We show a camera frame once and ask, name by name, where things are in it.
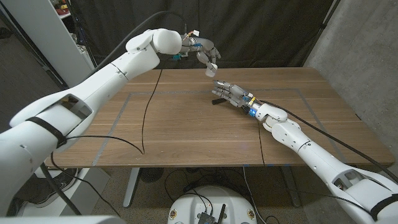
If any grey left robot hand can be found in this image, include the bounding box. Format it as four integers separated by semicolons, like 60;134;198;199
182;34;223;65

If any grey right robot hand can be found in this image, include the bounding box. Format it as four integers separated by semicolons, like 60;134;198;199
211;79;261;117

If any white airpods case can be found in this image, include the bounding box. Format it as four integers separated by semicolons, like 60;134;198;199
205;62;218;78

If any black backdrop curtain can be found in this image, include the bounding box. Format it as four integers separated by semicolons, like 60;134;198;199
67;0;335;82

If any black backdrop stand pole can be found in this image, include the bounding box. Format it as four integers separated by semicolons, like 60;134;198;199
300;0;341;68
66;0;97;68

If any grey table leg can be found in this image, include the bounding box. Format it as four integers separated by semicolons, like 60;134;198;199
281;166;302;208

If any black round floor fan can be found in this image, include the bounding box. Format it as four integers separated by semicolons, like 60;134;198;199
139;167;165;184

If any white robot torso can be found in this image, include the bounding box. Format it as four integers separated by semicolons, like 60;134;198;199
167;185;258;224

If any black antenna module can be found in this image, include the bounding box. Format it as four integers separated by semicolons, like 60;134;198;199
197;203;227;224

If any white table leg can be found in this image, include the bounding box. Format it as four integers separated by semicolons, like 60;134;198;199
123;167;141;208

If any small red object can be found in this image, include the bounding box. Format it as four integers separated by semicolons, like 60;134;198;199
49;0;71;16

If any white shelf cabinet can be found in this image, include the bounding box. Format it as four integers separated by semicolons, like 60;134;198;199
1;0;96;88

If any black sneaker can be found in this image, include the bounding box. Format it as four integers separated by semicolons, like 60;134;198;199
18;167;78;208

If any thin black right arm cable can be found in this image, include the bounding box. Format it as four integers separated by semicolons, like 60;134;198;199
256;120;373;215

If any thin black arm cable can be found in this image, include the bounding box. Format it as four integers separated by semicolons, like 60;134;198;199
256;120;373;215
49;68;164;218

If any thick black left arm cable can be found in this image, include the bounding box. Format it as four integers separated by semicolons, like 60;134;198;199
39;11;188;216

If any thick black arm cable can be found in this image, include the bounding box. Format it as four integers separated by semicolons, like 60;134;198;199
260;99;398;184
39;11;188;216

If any black floor cable tangle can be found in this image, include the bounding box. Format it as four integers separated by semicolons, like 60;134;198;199
164;167;246;203

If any grey floor cable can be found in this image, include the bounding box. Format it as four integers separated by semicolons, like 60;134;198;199
242;166;261;224

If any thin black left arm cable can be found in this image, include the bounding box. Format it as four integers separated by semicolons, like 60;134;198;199
49;68;164;218

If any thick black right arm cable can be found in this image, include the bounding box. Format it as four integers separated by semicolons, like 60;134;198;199
260;99;398;184

